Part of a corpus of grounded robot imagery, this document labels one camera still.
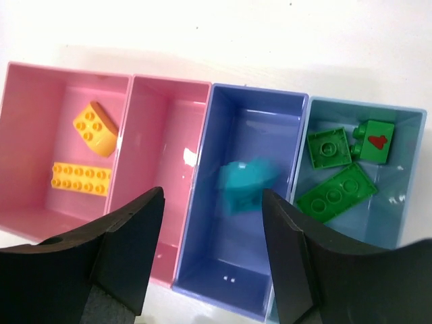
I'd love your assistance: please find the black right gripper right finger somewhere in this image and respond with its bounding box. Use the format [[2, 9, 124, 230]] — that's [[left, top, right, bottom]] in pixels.
[[263, 189, 431, 323]]

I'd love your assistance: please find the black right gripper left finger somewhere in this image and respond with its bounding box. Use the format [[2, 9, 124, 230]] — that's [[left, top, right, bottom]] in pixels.
[[1, 187, 165, 323]]

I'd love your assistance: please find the dark green lego plate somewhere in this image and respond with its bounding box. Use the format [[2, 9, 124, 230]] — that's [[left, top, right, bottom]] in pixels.
[[296, 163, 378, 223]]

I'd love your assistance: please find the long yellow lego brick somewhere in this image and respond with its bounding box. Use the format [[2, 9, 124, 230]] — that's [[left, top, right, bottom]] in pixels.
[[51, 162, 112, 196]]

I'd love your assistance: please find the turquoise arch lego brick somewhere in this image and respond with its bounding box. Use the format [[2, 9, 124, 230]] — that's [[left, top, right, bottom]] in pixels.
[[217, 158, 280, 216]]

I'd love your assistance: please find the dark green square lego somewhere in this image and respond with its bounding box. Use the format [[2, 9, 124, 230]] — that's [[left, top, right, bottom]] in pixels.
[[306, 128, 352, 170]]

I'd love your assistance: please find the green lego with red print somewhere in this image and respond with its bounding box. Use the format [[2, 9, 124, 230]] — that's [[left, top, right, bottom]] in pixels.
[[350, 120, 395, 165]]

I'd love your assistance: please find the yellow curved lego brick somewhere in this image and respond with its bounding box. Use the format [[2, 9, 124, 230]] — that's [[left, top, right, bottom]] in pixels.
[[73, 101, 119, 157]]

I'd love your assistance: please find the light blue container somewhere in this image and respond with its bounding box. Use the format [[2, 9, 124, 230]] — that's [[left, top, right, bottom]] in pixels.
[[266, 95, 428, 324]]

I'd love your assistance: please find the blue purple container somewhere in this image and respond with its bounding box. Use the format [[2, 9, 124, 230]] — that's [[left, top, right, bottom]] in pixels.
[[173, 84, 308, 321]]

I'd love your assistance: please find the large pink container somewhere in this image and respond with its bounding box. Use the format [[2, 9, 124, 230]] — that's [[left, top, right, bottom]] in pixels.
[[1, 63, 130, 241]]

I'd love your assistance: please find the narrow pink container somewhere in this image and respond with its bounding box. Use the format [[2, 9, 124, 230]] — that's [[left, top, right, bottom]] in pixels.
[[107, 75, 211, 287]]

